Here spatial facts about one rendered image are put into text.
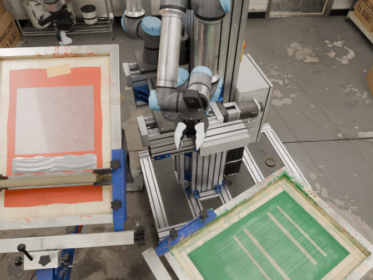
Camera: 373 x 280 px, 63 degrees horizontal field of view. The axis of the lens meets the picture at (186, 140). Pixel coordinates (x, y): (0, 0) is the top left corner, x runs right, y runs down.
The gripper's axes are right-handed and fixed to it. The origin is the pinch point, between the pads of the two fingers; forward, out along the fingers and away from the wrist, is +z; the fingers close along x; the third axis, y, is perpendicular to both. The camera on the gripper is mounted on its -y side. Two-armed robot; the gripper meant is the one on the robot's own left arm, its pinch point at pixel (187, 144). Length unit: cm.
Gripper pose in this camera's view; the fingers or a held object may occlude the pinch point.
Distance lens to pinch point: 83.9
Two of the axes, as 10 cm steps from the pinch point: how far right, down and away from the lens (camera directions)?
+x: -9.8, -0.1, 1.9
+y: 1.3, 6.7, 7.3
